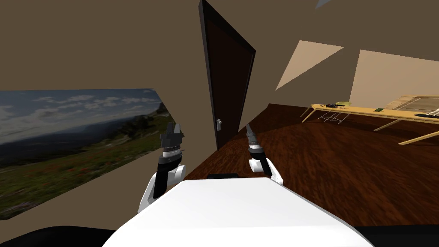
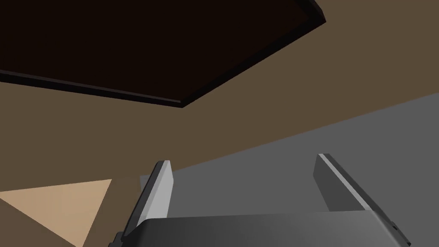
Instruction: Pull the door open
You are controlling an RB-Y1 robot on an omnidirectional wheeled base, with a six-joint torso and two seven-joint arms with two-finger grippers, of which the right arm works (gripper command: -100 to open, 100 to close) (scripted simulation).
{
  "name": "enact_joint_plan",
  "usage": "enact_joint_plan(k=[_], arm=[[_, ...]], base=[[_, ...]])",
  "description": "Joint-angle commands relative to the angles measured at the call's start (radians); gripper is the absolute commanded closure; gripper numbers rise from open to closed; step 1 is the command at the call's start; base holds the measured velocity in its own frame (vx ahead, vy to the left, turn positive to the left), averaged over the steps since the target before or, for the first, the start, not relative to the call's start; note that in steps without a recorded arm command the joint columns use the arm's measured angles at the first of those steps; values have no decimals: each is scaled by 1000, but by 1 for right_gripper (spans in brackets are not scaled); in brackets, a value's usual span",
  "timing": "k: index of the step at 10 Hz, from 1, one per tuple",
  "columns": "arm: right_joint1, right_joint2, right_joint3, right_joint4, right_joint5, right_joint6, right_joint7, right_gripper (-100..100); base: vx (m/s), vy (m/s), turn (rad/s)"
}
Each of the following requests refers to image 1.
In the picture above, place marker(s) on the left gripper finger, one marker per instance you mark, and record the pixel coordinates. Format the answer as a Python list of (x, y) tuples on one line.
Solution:
[(177, 129), (170, 128)]

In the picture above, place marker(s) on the long pale wooden table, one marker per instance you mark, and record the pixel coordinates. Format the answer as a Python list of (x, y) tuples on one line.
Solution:
[(360, 111)]

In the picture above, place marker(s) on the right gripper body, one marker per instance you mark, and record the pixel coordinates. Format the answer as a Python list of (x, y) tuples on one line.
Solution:
[(252, 138)]

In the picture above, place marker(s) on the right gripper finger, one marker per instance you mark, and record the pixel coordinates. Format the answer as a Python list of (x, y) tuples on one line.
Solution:
[(248, 129)]

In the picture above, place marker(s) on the large landscape picture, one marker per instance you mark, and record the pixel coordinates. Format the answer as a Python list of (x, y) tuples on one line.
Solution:
[(68, 144)]

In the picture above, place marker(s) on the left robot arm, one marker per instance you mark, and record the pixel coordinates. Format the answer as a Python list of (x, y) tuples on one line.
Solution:
[(163, 175)]

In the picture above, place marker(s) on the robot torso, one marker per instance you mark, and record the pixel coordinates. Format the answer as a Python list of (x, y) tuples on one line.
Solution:
[(233, 212)]

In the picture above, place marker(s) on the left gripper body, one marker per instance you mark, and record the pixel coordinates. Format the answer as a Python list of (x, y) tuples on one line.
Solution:
[(171, 140)]

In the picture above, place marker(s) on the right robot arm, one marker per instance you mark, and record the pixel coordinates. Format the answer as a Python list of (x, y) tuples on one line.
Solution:
[(260, 161)]

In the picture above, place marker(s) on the dark brown door leaf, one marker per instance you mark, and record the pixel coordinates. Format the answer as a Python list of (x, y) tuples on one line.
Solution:
[(226, 79)]

